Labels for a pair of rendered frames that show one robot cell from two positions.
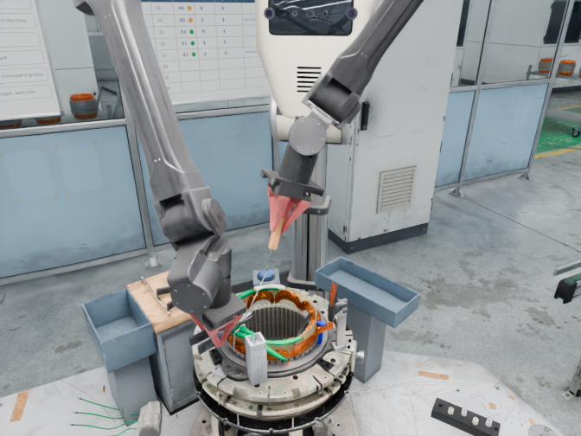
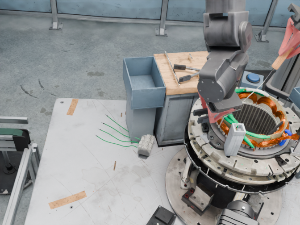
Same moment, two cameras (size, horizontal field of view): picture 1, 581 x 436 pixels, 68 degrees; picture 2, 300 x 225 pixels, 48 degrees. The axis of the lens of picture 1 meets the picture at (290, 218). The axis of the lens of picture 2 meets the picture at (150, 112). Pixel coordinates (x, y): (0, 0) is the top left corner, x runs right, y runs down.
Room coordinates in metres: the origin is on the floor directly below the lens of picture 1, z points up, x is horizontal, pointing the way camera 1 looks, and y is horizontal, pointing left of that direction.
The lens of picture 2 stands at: (-0.03, 0.07, 1.74)
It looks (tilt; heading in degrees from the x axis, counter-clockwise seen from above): 44 degrees down; 19
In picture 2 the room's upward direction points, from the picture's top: 7 degrees clockwise
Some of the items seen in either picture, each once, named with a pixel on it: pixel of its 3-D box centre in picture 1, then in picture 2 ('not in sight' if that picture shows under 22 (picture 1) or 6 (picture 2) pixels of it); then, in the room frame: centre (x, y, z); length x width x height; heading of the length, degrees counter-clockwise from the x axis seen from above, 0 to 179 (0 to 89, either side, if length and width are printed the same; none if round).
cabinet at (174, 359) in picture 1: (186, 338); (181, 102); (0.87, 0.27, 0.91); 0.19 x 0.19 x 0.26; 37
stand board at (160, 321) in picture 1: (180, 292); (188, 71); (0.88, 0.27, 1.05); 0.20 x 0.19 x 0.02; 127
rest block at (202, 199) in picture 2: not in sight; (201, 196); (0.57, 0.09, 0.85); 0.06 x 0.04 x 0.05; 70
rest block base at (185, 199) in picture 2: not in sight; (196, 201); (0.57, 0.10, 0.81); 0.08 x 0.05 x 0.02; 70
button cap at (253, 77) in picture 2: (265, 274); (253, 77); (0.98, 0.07, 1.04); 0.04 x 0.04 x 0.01
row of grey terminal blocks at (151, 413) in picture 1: (150, 419); (146, 144); (0.72, 0.34, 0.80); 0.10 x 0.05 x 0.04; 10
